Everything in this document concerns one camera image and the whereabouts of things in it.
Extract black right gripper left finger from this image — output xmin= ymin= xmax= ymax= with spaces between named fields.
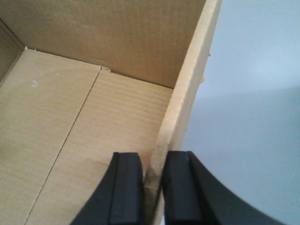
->
xmin=79 ymin=152 xmax=143 ymax=225

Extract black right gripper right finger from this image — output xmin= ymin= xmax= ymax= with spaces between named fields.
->
xmin=162 ymin=151 xmax=280 ymax=225

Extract brown cardboard carton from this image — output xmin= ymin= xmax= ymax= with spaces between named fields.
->
xmin=0 ymin=0 xmax=221 ymax=225

